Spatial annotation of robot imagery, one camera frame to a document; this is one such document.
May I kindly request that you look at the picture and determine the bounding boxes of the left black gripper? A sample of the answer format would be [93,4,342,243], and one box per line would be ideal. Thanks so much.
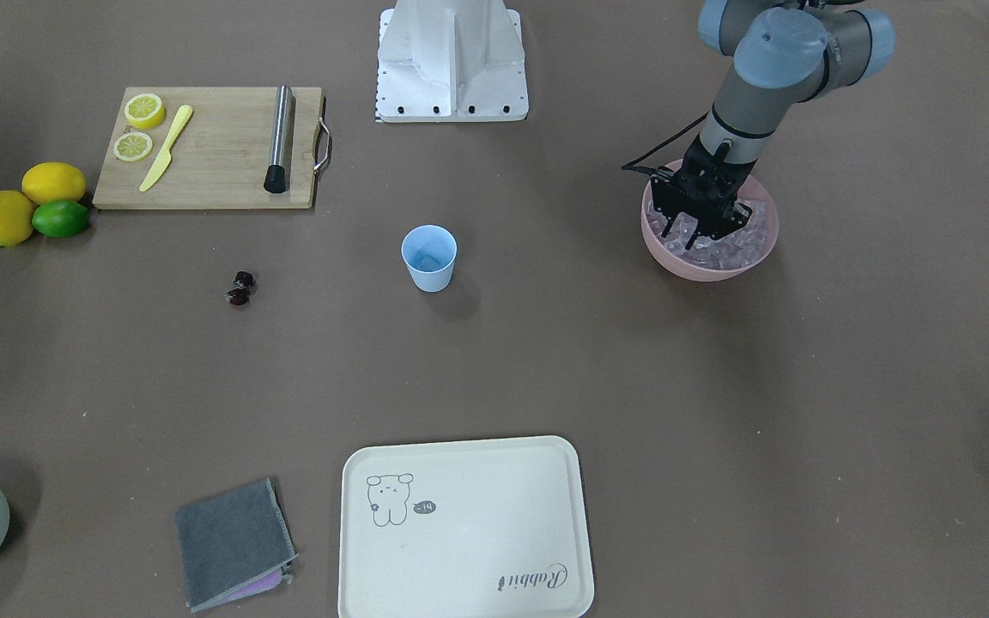
[649,138,753,251]

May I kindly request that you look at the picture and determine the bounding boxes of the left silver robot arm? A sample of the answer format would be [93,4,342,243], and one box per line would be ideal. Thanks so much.
[648,1,896,244]

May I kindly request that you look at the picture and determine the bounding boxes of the pink bowl with ice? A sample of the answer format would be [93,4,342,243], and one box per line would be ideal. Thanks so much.
[640,176,780,282]

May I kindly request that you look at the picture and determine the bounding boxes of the light blue plastic cup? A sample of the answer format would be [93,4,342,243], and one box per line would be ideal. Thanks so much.
[400,226,457,293]

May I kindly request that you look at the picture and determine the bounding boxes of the dark red cherries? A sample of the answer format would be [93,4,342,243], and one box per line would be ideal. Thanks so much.
[225,270,258,306]

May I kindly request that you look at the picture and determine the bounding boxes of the beige plastic tray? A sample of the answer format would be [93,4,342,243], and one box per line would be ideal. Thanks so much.
[337,435,594,617]

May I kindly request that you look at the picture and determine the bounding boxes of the wooden cutting board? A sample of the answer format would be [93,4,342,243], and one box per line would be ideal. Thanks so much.
[93,86,325,210]

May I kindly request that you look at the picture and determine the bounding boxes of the yellow plastic knife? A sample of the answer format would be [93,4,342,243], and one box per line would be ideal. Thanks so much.
[138,105,195,192]

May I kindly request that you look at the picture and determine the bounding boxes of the lemon half slice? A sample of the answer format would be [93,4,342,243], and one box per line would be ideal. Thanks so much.
[112,130,154,163]
[123,93,167,130]

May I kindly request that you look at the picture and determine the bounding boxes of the grey folded cloth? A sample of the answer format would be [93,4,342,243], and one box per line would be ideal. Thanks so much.
[175,477,298,613]

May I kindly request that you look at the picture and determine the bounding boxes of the green lime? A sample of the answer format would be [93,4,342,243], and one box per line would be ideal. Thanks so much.
[31,199,89,238]

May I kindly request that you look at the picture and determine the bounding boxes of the yellow lemon near lime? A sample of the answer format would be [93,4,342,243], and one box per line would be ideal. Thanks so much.
[22,161,88,206]

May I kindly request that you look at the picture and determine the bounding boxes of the yellow lemon front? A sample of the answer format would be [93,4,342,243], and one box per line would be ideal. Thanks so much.
[0,191,36,249]

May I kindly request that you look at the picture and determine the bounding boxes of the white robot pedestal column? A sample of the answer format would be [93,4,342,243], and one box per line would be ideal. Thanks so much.
[374,1,530,123]

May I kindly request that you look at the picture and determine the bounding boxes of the black handled metal knife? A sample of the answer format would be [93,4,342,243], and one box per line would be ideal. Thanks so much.
[263,85,297,193]

